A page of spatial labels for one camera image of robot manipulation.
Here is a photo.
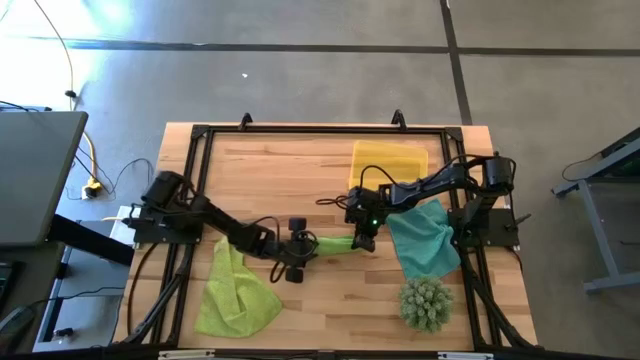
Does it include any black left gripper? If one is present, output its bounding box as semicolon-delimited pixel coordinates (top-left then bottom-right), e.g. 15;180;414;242
272;216;320;285

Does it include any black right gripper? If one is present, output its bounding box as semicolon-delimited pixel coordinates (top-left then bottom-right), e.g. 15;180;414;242
344;185;389;253

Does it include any green microfiber towel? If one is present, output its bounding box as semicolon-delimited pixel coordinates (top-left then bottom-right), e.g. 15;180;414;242
313;234;362;258

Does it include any teal microfiber towel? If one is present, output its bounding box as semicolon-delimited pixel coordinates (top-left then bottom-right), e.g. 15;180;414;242
384;198;462;280

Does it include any lime microfiber towel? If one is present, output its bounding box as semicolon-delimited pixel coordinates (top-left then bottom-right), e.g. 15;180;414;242
193;234;284;339

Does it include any yellow plastic basket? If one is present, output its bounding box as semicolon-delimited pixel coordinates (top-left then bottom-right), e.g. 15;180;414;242
348;139;430;192

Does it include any green artificial ball plant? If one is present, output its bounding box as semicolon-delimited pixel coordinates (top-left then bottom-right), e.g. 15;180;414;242
398;275;456;335

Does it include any white power box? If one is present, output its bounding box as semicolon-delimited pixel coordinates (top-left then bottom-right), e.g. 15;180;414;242
102;204;139;249

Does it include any black desk beam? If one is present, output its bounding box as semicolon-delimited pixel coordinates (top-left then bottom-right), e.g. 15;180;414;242
47;213;136;266

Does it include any grey metal side table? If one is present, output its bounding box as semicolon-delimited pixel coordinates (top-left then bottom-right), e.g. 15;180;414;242
552;127;640;294

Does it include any grey desk top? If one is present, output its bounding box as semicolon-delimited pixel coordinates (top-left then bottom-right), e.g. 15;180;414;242
0;110;90;249

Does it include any black computer mouse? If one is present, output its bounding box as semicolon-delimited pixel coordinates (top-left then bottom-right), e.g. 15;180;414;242
0;305;36;341

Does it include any black aluminium table frame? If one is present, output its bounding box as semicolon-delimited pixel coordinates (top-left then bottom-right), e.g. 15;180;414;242
113;122;541;354

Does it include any yellow power cable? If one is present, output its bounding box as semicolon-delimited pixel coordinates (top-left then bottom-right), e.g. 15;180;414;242
82;130;100;184

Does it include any thin white cable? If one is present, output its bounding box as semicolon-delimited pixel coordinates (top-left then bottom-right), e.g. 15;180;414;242
32;0;76;109

